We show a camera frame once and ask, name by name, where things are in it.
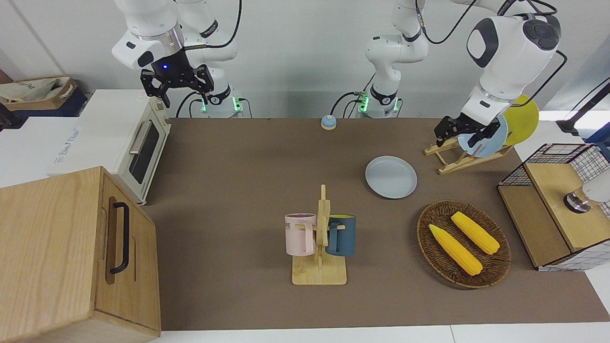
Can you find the yellow plate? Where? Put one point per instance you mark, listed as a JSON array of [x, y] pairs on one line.
[[524, 119]]

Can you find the brown wicker basket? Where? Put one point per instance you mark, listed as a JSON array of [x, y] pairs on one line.
[[495, 267]]

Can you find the wooden plate rack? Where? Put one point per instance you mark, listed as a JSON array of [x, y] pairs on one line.
[[452, 164]]

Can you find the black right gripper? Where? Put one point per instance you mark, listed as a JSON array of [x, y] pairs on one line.
[[174, 71]]

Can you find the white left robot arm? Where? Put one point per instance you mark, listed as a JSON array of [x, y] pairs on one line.
[[505, 52]]

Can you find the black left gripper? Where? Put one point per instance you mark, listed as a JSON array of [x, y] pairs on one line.
[[464, 125]]

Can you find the black stand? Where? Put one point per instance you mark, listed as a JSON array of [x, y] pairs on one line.
[[579, 112]]

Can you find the white bag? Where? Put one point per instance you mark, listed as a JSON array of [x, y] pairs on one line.
[[28, 88]]

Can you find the light blue plate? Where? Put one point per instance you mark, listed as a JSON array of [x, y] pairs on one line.
[[493, 143]]

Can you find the white toaster oven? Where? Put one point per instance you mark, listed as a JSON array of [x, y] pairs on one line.
[[114, 138]]

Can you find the brown table mat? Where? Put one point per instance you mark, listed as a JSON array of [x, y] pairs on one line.
[[238, 190]]

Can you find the blue call bell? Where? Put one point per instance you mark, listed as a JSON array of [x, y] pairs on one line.
[[328, 122]]

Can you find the cardboard box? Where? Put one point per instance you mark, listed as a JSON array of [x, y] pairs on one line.
[[59, 97]]

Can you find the dark blue mug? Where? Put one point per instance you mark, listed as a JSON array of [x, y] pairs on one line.
[[344, 236]]

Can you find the pink mug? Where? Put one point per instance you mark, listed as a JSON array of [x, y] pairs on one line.
[[299, 236]]

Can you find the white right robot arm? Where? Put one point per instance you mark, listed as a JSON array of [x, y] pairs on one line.
[[152, 19]]

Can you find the gray plate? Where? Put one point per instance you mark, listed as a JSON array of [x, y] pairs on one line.
[[391, 177]]

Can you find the dark blue bin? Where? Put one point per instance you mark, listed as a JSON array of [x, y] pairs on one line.
[[71, 107]]

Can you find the wooden mug rack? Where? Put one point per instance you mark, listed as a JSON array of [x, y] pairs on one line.
[[323, 269]]

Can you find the yellow corn cob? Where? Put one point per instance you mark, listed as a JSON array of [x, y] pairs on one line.
[[455, 250], [476, 233]]

